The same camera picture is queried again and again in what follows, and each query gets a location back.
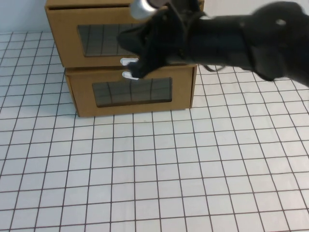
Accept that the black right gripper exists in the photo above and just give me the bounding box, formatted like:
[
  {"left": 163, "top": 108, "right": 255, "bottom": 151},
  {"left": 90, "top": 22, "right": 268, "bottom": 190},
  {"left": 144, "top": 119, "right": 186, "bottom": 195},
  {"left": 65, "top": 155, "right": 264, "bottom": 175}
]
[{"left": 116, "top": 0, "right": 209, "bottom": 79}]

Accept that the brown cardboard drawer with window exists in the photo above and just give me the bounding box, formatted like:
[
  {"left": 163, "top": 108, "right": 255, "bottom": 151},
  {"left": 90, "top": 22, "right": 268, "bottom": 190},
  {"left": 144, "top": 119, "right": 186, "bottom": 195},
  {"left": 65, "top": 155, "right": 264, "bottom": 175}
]
[
  {"left": 67, "top": 67, "right": 194, "bottom": 117},
  {"left": 47, "top": 5, "right": 201, "bottom": 68}
]

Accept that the brown cardboard shoe box shell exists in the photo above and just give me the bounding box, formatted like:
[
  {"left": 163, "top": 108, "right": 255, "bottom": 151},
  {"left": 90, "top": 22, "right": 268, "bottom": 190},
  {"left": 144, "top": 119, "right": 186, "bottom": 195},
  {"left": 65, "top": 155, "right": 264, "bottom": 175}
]
[{"left": 44, "top": 0, "right": 205, "bottom": 68}]

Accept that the lower cardboard drawer with window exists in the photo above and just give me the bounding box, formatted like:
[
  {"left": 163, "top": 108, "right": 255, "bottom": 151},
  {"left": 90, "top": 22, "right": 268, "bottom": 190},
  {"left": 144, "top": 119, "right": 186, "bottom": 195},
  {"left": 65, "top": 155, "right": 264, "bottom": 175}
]
[{"left": 65, "top": 62, "right": 197, "bottom": 118}]

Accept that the black cable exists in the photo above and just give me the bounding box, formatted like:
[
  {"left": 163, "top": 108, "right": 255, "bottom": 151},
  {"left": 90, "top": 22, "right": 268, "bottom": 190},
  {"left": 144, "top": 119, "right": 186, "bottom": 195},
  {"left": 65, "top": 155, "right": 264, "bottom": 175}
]
[{"left": 202, "top": 63, "right": 226, "bottom": 73}]

